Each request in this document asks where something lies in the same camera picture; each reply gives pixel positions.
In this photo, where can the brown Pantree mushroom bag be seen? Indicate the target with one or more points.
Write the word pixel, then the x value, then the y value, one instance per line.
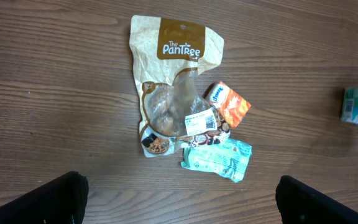
pixel 167 57

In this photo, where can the teal Kleenex tissue pack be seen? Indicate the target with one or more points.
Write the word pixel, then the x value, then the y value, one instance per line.
pixel 349 111

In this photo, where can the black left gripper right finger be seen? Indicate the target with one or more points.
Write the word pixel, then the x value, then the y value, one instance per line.
pixel 300 204

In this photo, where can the teal wet wipes pack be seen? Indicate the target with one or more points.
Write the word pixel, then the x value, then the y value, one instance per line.
pixel 228 159

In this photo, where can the orange Kleenex tissue pack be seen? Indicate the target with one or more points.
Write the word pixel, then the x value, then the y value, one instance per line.
pixel 229 103

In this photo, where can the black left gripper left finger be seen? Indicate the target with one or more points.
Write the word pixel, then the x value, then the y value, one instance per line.
pixel 62 200

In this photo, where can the mixed beans printed bag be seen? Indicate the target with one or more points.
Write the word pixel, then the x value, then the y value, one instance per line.
pixel 205 128

